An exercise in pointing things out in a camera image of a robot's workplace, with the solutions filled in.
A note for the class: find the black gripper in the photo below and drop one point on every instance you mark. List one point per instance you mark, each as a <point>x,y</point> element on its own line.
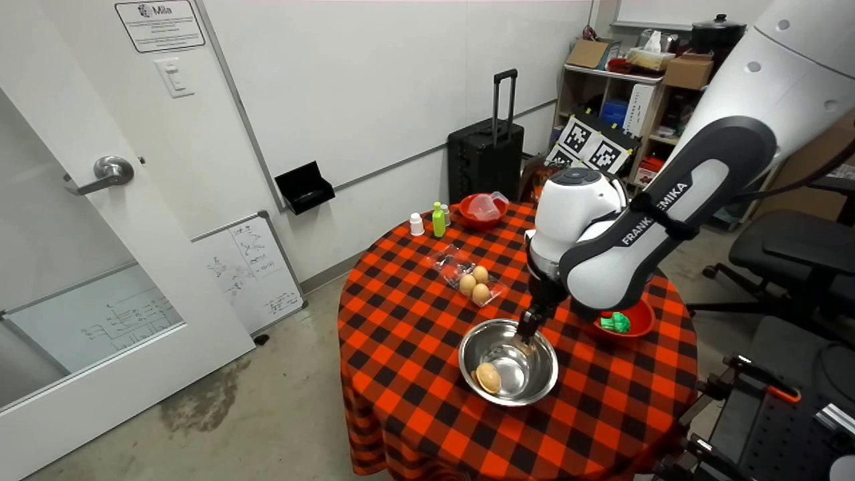
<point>546,298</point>

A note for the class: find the beige toy egg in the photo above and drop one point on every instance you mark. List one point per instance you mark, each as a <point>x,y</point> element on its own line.
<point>481,291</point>
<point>480,273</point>
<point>466,283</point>
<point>486,378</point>

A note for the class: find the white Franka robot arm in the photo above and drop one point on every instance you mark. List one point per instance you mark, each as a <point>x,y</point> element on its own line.
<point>623,254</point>

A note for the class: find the silver metal bowl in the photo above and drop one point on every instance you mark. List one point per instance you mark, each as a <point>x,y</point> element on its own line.
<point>521,362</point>

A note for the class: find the green toy vegetable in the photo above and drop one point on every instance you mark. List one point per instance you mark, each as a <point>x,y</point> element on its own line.
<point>616,322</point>

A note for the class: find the clear plastic egg carton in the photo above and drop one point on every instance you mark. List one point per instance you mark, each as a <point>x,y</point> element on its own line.
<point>450,267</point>

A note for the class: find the red bowl with green toy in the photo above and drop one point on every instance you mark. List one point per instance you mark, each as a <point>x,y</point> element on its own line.
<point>641,322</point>

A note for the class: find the red bowl with plastic cup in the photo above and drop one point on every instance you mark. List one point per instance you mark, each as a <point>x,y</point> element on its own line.
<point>469,218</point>

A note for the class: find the clear plastic cup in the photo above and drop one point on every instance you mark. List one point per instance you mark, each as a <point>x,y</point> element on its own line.
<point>485,207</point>

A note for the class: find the orange black checkered tablecloth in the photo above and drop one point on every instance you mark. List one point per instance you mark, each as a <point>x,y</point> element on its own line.
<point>410,384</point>

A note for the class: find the green bottle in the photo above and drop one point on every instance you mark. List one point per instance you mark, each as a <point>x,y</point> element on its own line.
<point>438,221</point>

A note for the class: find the small white bottle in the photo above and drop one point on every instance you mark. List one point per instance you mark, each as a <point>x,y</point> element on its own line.
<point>414,225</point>

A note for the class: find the black suitcase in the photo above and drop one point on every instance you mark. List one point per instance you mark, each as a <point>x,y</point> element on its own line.
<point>485,162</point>

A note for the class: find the black white marker board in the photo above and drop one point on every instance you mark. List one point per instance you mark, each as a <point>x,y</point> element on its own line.
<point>590,144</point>

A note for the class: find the blue container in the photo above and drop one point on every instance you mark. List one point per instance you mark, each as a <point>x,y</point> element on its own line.
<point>613,112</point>

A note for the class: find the wooden shelf unit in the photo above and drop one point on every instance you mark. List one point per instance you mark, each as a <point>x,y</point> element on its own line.
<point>582,88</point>

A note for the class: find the white box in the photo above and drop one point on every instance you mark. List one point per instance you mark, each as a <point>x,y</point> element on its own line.
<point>639,107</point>

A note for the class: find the black equipment cart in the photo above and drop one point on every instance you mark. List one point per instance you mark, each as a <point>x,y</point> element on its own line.
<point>783,418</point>

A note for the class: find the black office chair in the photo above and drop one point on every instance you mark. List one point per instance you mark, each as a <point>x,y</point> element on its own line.
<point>792,243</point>

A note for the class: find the small cardboard box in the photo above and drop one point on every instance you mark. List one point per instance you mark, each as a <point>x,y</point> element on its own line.
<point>589,55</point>

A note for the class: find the small leaning whiteboard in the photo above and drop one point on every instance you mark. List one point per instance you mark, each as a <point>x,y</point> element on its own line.
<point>255,271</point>

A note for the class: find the large cardboard box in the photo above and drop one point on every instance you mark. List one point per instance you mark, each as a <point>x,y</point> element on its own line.
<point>687,74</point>

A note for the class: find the brown chair back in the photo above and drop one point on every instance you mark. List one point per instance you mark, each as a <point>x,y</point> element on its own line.
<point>806,175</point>

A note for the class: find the black pot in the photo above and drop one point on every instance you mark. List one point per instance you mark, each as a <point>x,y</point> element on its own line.
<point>715,39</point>

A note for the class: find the white door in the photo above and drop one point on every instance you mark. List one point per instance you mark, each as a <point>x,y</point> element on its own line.
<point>135,295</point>

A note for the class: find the black wall tray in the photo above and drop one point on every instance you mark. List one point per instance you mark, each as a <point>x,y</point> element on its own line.
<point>306,189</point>

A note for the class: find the large wall whiteboard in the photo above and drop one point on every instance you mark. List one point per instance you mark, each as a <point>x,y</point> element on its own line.
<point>374,80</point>

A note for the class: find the white light switch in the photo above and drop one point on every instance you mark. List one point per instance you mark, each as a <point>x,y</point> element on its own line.
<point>175,79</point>

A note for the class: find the white wall sign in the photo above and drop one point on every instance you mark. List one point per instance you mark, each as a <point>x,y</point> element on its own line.
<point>160,24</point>

